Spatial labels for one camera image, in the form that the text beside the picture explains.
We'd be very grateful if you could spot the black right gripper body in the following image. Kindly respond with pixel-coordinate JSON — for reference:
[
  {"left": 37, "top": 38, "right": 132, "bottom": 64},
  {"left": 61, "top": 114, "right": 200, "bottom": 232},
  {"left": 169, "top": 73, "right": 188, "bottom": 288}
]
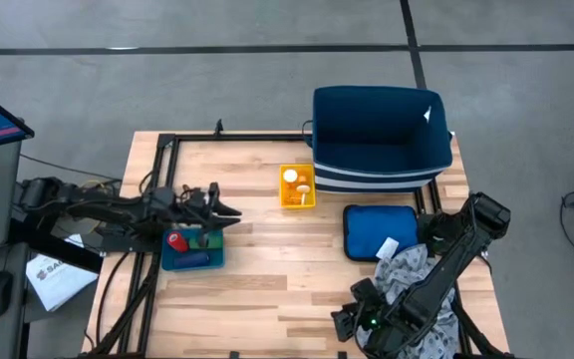
[{"left": 359, "top": 298, "right": 403, "bottom": 350}]

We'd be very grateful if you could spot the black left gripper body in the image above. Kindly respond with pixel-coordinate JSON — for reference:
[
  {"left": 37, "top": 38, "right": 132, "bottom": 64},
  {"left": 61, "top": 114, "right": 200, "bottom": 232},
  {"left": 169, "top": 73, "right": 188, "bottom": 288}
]
[{"left": 164, "top": 184, "right": 214, "bottom": 233}]

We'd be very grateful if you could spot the red bandage roll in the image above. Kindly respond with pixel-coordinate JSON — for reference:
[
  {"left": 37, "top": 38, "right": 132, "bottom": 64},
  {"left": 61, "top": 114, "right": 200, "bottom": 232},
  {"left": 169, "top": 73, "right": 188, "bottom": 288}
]
[{"left": 165, "top": 230, "right": 190, "bottom": 254}]

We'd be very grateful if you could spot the green bandage roll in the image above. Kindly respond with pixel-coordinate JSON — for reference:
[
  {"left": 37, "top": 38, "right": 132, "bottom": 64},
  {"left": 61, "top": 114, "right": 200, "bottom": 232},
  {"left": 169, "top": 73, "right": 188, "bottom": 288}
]
[{"left": 188, "top": 232, "right": 223, "bottom": 250}]

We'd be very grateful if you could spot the blue bandage roll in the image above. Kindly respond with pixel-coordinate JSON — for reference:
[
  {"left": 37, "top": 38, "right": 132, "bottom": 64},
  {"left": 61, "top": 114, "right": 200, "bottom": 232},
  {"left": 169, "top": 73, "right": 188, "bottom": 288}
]
[{"left": 172, "top": 251, "right": 212, "bottom": 269}]

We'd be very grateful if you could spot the teal plastic bin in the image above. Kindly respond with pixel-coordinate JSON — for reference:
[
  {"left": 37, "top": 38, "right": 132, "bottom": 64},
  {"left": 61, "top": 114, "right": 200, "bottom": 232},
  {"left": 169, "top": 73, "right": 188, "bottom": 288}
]
[{"left": 160, "top": 227, "right": 226, "bottom": 273}]

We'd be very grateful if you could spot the yellow plastic basket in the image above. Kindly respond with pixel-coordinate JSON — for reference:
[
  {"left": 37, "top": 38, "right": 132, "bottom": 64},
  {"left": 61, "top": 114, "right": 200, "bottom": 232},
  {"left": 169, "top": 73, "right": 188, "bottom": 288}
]
[{"left": 278, "top": 164, "right": 317, "bottom": 209}]

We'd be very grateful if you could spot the navy white striped fabric bin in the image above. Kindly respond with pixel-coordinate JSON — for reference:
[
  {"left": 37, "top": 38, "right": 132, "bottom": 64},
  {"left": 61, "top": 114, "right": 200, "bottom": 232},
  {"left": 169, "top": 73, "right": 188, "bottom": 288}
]
[{"left": 302, "top": 84, "right": 454, "bottom": 194}]

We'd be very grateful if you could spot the grey patterned cloth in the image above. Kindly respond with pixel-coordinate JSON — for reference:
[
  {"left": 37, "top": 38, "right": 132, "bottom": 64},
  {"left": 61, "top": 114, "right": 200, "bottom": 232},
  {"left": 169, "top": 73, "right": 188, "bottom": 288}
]
[{"left": 355, "top": 242, "right": 462, "bottom": 359}]

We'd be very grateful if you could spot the white tag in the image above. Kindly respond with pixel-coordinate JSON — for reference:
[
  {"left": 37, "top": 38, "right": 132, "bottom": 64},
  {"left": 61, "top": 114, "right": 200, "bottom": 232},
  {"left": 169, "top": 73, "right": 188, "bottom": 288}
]
[{"left": 375, "top": 236, "right": 401, "bottom": 261}]

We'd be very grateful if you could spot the blue cushion pad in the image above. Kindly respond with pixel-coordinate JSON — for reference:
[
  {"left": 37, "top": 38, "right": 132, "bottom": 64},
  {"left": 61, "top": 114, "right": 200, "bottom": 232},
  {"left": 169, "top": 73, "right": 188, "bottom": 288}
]
[{"left": 342, "top": 203, "right": 421, "bottom": 263}]

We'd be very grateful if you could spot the white printed paper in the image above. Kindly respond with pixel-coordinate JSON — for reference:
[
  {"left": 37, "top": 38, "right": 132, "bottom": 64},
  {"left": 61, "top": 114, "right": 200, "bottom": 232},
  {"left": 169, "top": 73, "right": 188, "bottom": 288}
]
[{"left": 25, "top": 233, "right": 100, "bottom": 313}]

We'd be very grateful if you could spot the black aluminium table frame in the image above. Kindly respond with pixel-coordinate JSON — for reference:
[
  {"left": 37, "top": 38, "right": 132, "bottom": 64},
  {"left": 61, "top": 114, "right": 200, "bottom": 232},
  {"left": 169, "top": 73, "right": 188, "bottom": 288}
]
[{"left": 82, "top": 130, "right": 515, "bottom": 359}]

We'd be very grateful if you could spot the thin black floor cable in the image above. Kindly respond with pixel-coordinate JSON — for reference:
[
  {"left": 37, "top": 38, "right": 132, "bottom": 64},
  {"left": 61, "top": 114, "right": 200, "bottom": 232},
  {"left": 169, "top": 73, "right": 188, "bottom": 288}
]
[{"left": 20, "top": 154, "right": 124, "bottom": 183}]

